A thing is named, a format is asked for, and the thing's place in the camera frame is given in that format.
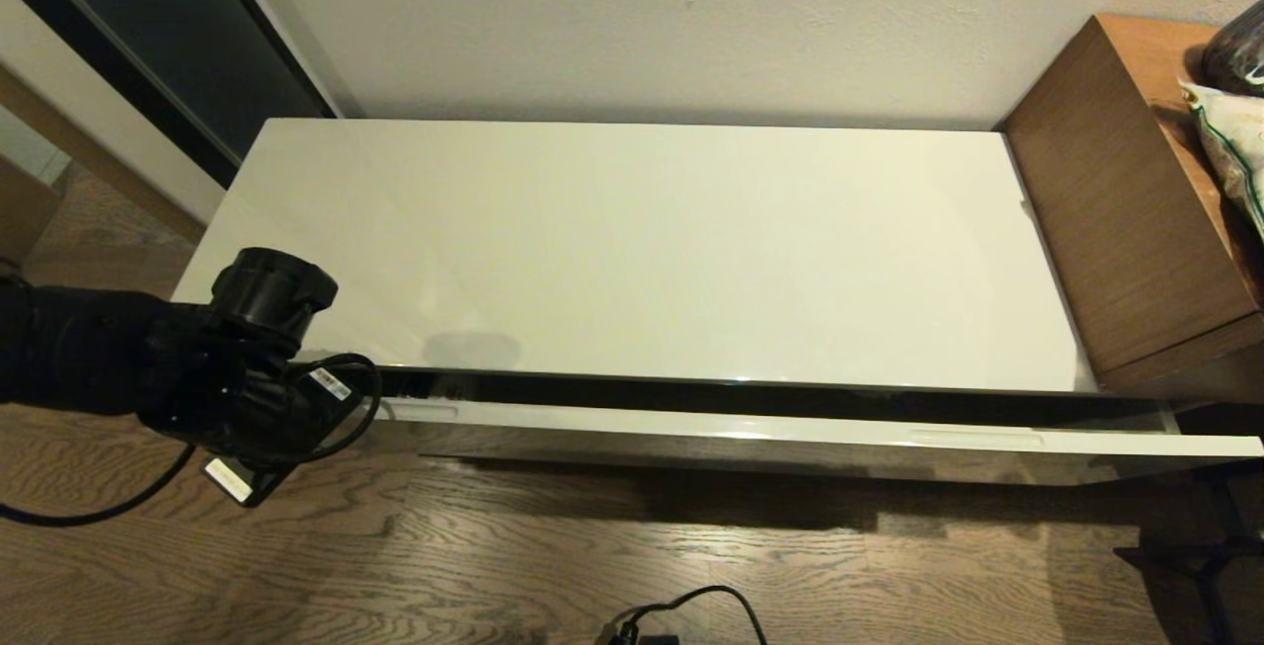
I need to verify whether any white bag green edge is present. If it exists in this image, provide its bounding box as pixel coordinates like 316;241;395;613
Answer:
1180;80;1264;241

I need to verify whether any black cable with plug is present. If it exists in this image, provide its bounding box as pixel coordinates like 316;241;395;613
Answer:
597;586;769;645

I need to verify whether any black metal stand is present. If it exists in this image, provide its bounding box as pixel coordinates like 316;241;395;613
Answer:
1114;472;1264;645

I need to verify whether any dark plastic bag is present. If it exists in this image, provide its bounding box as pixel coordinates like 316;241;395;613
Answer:
1203;1;1264;98

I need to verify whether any dark door panel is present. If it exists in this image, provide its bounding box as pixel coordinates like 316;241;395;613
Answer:
0;0;337;190

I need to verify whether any glossy white drawer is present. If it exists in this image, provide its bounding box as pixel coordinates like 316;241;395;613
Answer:
370;368;1264;488

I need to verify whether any brown wooden side table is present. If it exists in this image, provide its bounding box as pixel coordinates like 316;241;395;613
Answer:
997;15;1264;407

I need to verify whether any brown box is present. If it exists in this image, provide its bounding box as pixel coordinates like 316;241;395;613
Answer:
0;159;62;271

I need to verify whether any white door frame strip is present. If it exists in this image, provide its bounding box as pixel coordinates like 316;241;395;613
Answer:
207;0;361;120

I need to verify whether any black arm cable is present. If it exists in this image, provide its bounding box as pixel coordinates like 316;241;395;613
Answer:
0;354;383;527

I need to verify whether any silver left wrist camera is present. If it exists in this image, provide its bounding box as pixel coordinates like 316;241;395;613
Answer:
202;457;292;510

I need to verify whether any brown wooden baseboard strip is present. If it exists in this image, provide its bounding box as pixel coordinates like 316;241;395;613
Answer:
0;67;205;246

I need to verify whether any glossy white cabinet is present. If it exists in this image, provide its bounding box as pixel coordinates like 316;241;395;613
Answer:
170;119;1102;399

